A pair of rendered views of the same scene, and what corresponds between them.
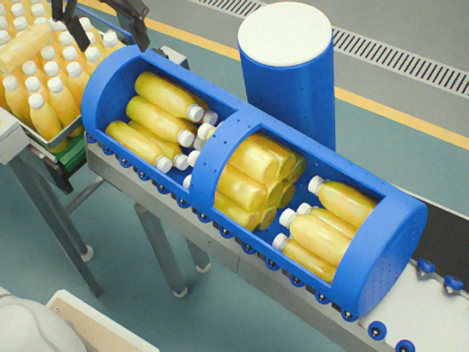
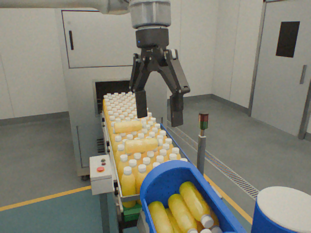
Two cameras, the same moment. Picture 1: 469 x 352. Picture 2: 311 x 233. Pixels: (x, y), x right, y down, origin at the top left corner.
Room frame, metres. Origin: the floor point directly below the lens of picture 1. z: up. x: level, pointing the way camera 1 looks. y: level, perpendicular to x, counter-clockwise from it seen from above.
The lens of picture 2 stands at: (0.48, -0.04, 1.76)
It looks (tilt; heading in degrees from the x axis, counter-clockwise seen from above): 20 degrees down; 24
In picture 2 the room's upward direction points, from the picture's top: straight up
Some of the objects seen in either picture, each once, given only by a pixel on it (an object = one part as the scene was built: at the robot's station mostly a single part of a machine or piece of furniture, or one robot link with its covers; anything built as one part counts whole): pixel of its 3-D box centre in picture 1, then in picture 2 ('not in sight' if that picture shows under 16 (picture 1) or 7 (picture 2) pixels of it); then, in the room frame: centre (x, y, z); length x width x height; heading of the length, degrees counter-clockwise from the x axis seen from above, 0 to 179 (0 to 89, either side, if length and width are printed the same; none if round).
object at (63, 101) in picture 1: (66, 108); (142, 185); (1.41, 0.46, 1.00); 0.07 x 0.07 x 0.19
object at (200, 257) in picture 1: (189, 226); not in sight; (1.37, 0.22, 0.31); 0.06 x 0.06 x 0.63; 40
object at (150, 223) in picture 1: (163, 252); not in sight; (1.28, 0.33, 0.31); 0.06 x 0.06 x 0.63; 40
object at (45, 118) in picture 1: (47, 124); (128, 187); (1.36, 0.52, 1.00); 0.07 x 0.07 x 0.19
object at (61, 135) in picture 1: (100, 102); (162, 192); (1.44, 0.37, 0.96); 0.40 x 0.01 x 0.03; 130
